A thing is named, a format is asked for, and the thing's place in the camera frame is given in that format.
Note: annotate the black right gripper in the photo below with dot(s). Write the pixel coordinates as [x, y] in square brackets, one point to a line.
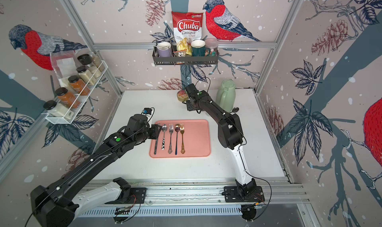
[188, 107]

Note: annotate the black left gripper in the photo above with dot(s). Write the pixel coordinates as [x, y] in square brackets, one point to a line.
[156, 130]

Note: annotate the patterned handle steel fork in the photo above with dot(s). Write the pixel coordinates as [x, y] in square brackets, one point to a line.
[155, 146]

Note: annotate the white handled steel spoon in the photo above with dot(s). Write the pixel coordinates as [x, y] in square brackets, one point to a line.
[164, 129]

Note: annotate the ornate silver fork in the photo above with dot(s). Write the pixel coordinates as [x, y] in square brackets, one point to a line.
[171, 130]

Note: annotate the gold spoon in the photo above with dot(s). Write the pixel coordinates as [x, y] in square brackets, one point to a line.
[177, 129]

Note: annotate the gold fork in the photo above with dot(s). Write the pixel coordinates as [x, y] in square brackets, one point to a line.
[182, 131]

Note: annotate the pink plastic tray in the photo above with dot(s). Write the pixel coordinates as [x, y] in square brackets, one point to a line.
[196, 140]

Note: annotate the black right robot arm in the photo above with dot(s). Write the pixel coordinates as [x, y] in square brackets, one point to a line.
[230, 136]

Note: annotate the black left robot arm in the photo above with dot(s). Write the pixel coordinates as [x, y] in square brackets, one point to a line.
[58, 204]

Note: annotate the round gold tin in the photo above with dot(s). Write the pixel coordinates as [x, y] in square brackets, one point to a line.
[182, 96]

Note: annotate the green thermos jug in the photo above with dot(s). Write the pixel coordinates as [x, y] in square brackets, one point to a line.
[226, 95]

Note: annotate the dark green mug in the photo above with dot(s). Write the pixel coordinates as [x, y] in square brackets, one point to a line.
[198, 48]

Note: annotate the pink lidded clear container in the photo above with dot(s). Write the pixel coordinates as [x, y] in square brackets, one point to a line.
[211, 47]

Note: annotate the purple mug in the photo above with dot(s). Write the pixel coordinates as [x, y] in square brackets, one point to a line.
[164, 49]

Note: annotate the red Chuba chips bag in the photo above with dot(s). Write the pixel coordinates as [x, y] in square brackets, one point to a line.
[187, 28]

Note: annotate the orange spice jar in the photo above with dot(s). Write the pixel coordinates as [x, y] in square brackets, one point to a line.
[67, 98]
[78, 85]

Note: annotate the brown spice jar back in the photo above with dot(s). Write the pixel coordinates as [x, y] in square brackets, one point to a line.
[97, 61]

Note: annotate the beige spice jar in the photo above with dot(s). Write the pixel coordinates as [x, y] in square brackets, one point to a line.
[86, 75]

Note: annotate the orange spice jar front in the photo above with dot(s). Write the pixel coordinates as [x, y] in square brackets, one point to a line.
[67, 98]

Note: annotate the white powder spice jar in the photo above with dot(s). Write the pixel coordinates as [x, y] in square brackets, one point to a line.
[58, 110]

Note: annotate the black pepper grinder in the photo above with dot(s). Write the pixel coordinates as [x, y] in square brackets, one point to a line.
[87, 61]

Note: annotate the clear plastic bag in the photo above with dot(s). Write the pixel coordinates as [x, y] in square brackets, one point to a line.
[64, 66]

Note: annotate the black wall shelf basket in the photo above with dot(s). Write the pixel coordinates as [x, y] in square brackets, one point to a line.
[187, 60]

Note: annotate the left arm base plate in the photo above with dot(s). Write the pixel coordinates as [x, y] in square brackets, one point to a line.
[128, 195]

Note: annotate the white wire spice rack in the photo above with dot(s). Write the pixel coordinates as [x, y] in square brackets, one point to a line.
[61, 121]

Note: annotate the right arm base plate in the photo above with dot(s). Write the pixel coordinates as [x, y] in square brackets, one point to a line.
[234, 194]

